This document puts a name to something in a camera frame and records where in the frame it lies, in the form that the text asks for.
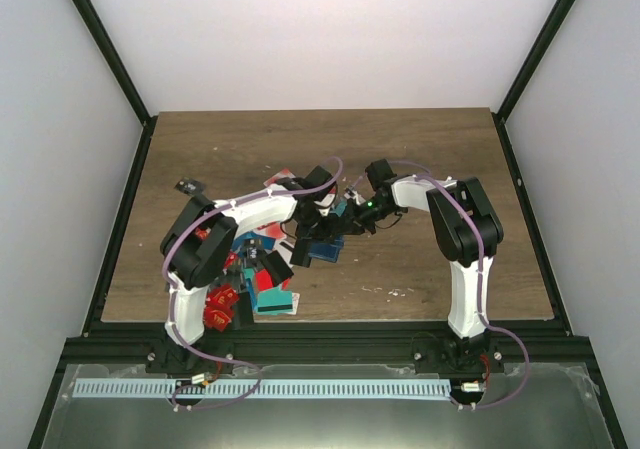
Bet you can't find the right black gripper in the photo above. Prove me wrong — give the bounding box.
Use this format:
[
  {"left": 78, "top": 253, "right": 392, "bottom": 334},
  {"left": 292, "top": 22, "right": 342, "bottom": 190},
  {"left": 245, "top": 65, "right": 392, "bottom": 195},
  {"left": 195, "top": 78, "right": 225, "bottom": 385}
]
[{"left": 334, "top": 197, "right": 398, "bottom": 236}]

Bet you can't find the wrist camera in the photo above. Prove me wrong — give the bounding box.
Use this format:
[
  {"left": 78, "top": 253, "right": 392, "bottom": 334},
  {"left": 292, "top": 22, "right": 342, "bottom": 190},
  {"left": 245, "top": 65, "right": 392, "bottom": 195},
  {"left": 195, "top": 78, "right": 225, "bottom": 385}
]
[
  {"left": 343, "top": 185, "right": 364, "bottom": 205},
  {"left": 315, "top": 189, "right": 338, "bottom": 217}
]

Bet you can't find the black card pile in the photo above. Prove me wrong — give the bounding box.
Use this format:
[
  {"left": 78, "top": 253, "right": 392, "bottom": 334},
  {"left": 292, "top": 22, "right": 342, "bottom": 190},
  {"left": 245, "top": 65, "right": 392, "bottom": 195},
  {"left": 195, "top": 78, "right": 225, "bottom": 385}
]
[
  {"left": 231, "top": 292, "right": 255, "bottom": 331},
  {"left": 290, "top": 238, "right": 313, "bottom": 268}
]

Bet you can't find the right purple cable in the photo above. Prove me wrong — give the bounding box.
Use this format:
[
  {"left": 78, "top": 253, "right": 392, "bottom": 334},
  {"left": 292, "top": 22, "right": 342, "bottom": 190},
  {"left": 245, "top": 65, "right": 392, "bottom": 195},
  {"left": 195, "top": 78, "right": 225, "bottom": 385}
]
[{"left": 349, "top": 159, "right": 532, "bottom": 412}]

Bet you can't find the light blue slotted strip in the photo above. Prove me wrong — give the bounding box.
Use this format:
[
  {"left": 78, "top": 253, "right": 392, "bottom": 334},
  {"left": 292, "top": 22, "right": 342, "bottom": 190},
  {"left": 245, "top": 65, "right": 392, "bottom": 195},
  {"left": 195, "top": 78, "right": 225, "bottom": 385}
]
[{"left": 73, "top": 378, "right": 451, "bottom": 401}]

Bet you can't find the small black card far left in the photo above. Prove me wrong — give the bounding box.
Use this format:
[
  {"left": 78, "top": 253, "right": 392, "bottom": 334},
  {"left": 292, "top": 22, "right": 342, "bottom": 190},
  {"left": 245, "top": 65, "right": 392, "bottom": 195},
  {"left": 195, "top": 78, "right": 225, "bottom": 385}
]
[{"left": 175, "top": 177, "right": 205, "bottom": 196}]

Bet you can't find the black card right pile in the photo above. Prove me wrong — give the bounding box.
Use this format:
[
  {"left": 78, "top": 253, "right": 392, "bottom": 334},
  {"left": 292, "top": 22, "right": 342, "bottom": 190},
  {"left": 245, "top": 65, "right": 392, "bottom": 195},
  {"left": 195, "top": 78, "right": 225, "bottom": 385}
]
[{"left": 290, "top": 238, "right": 313, "bottom": 268}]

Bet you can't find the white pink card top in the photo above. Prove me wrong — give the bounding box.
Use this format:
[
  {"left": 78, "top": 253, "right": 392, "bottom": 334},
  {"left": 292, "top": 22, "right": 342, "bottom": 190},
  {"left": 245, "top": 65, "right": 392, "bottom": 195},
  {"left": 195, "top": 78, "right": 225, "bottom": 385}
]
[{"left": 263, "top": 169, "right": 294, "bottom": 187}]

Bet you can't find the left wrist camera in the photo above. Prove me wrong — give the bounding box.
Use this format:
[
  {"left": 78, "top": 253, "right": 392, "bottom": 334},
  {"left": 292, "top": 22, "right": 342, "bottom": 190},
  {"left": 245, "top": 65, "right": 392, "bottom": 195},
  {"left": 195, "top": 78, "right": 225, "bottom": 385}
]
[{"left": 315, "top": 189, "right": 338, "bottom": 217}]

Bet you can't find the blue leather card holder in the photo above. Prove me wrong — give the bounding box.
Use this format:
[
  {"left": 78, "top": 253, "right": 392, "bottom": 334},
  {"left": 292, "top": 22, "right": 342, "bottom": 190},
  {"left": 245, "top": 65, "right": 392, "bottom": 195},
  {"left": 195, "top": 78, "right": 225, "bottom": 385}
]
[{"left": 309, "top": 236, "right": 344, "bottom": 263}]

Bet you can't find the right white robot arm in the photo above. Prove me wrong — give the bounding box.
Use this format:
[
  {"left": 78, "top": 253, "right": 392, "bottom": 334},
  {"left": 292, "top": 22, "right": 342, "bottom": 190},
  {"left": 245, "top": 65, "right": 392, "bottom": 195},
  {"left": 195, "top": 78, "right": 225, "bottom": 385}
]
[{"left": 345, "top": 159, "right": 504, "bottom": 372}]

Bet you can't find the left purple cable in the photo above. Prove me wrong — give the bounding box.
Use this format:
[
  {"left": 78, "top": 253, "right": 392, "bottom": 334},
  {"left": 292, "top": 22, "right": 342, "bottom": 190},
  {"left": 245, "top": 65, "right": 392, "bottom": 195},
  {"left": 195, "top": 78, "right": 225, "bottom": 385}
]
[{"left": 162, "top": 156, "right": 345, "bottom": 412}]

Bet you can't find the purple cable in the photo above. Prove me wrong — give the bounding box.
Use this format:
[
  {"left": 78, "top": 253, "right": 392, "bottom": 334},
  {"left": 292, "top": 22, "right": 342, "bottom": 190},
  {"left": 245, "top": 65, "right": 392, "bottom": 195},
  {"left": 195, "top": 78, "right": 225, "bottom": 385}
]
[
  {"left": 162, "top": 156, "right": 345, "bottom": 412},
  {"left": 349, "top": 159, "right": 532, "bottom": 412}
]

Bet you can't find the black card bottom pile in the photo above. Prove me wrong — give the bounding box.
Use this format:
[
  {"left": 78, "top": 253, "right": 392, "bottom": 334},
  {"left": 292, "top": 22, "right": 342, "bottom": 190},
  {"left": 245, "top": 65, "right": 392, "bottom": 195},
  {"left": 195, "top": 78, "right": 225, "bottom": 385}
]
[{"left": 231, "top": 292, "right": 255, "bottom": 331}]

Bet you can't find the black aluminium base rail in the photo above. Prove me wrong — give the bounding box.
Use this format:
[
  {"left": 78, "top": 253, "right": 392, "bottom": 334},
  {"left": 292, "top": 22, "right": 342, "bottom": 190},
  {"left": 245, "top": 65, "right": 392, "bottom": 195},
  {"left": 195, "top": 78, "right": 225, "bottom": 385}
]
[{"left": 60, "top": 320, "right": 594, "bottom": 374}]

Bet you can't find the red VIP card bottom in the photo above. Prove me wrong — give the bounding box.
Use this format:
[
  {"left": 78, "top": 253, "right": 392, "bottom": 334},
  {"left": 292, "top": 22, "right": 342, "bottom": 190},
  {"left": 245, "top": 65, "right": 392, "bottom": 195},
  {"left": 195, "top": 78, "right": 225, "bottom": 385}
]
[{"left": 203, "top": 284, "right": 239, "bottom": 332}]

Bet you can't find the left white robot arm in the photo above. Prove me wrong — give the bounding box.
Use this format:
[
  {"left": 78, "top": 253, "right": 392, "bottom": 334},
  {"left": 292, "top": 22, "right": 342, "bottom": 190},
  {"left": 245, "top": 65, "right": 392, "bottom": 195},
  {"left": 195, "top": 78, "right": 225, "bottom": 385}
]
[{"left": 161, "top": 158, "right": 343, "bottom": 373}]

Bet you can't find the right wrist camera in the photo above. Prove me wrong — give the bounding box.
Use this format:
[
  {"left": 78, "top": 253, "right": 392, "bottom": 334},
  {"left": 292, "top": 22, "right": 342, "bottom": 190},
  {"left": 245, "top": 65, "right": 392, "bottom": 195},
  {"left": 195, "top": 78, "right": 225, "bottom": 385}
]
[{"left": 343, "top": 185, "right": 364, "bottom": 205}]

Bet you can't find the teal card bottom pile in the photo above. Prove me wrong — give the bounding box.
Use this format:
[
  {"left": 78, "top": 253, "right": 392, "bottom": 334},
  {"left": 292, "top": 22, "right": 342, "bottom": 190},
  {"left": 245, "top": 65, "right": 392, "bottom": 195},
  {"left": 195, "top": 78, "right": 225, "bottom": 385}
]
[{"left": 254, "top": 287, "right": 300, "bottom": 315}]

